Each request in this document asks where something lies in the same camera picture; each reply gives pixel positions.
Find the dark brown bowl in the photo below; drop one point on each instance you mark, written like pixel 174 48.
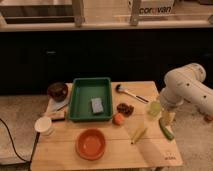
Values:
pixel 58 91

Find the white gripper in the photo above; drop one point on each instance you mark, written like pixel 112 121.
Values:
pixel 168 117

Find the grey blue sponge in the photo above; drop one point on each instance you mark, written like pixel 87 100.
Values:
pixel 97 106

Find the white cardboard box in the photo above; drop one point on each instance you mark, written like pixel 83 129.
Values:
pixel 156 7

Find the yellow green cup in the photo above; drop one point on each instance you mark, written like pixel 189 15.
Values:
pixel 154 108

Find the green plastic tray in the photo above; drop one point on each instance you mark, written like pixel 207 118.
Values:
pixel 83 91

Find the dish brush with handle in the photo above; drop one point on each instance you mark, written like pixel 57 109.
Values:
pixel 120 89

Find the brown grape cluster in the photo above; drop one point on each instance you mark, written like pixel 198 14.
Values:
pixel 125 109

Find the orange toy fruit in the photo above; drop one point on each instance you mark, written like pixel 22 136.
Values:
pixel 118 119

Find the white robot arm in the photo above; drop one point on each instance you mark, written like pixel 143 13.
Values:
pixel 186 84

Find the red bowl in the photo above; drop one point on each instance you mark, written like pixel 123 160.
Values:
pixel 90 144

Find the yellow banana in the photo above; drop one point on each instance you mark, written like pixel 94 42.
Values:
pixel 138 135

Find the green cucumber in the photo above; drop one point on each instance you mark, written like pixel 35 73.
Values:
pixel 165 131

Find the white cup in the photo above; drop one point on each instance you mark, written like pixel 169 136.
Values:
pixel 44 125

